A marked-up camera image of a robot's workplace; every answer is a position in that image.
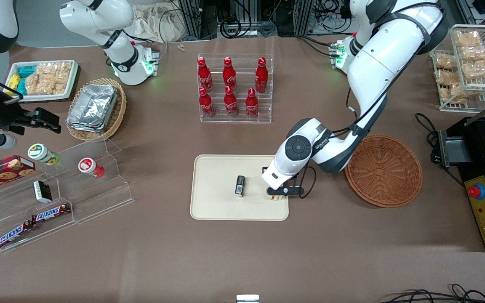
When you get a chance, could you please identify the red emergency stop button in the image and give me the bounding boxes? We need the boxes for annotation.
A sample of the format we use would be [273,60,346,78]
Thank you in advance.
[468,183,485,201]

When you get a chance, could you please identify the clear acrylic bottle rack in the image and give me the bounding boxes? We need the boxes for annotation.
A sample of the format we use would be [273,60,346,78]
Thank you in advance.
[197,53,274,124]

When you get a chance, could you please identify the red lid drink bottle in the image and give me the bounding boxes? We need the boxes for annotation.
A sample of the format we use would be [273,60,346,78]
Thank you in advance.
[78,157,105,179]

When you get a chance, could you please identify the black appliance power cable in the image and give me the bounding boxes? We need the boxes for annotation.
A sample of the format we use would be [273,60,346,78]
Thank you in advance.
[415,112,442,165]

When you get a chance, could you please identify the brown wicker basket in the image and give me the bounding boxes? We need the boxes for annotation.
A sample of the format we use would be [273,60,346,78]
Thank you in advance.
[344,134,424,208]

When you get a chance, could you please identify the triangular sandwich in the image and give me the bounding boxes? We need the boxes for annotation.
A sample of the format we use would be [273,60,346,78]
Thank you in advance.
[266,188,289,202]

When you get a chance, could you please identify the white rectangular snack tray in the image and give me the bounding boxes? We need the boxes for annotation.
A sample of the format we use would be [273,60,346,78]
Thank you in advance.
[5,60,80,103]

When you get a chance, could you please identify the snickers chocolate bar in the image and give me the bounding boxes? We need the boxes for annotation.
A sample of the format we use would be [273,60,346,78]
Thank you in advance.
[0,221,34,249]
[31,203,72,224]

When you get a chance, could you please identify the red tartan cookie box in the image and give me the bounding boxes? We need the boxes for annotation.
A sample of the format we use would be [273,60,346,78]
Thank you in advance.
[0,155,36,195]

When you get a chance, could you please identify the coiled black cable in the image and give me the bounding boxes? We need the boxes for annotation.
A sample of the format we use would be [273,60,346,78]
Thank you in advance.
[219,18,243,39]

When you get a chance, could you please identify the loose black floor cables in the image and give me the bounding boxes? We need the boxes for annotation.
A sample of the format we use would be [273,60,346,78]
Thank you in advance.
[378,283,485,303]

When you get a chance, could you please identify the red cola bottle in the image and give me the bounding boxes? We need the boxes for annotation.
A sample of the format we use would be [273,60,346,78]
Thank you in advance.
[222,57,238,93]
[198,87,216,118]
[197,57,214,93]
[255,57,269,94]
[245,88,260,120]
[224,86,239,117]

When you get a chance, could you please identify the clear wrapped pastry pack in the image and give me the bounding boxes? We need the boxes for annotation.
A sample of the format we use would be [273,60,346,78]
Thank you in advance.
[459,44,485,62]
[434,53,458,70]
[439,84,467,104]
[436,69,463,85]
[455,31,482,46]
[461,58,485,80]

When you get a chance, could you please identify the cream plastic tray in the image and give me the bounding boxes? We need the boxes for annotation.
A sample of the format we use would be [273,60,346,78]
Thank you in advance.
[190,154,290,221]

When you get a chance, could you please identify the stacked aluminium foil trays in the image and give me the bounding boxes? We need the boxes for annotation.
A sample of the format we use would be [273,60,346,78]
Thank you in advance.
[66,84,119,133]

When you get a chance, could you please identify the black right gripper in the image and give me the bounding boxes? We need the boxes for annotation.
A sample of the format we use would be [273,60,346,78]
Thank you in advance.
[0,95,61,135]

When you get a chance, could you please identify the black countertop appliance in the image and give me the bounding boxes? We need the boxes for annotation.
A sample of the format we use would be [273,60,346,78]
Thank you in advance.
[438,93,485,253]

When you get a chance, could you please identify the aluminium frame rack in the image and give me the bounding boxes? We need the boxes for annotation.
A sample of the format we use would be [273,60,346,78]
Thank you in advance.
[174,0,354,39]

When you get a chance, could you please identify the light oval wicker basket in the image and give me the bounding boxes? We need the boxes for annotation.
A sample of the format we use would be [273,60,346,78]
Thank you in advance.
[65,77,128,143]

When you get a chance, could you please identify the rice cracker packet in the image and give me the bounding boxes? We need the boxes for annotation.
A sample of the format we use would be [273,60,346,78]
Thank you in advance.
[36,63,59,96]
[25,72,43,96]
[55,61,73,94]

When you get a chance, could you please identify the green lid drink bottle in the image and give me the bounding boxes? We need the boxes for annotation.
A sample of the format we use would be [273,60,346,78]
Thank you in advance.
[27,143,61,166]

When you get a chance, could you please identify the small black white box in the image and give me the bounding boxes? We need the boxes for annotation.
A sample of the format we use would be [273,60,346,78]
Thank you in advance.
[33,180,53,204]

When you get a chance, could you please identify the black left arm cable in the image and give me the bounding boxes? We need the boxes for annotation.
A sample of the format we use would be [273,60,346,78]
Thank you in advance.
[298,12,439,199]

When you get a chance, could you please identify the clear acrylic stepped shelf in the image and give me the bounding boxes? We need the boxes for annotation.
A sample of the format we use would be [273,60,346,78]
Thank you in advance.
[0,138,135,254]

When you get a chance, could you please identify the beige cloth bag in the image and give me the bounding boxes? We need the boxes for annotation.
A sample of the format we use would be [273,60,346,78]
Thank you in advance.
[132,3,185,43]

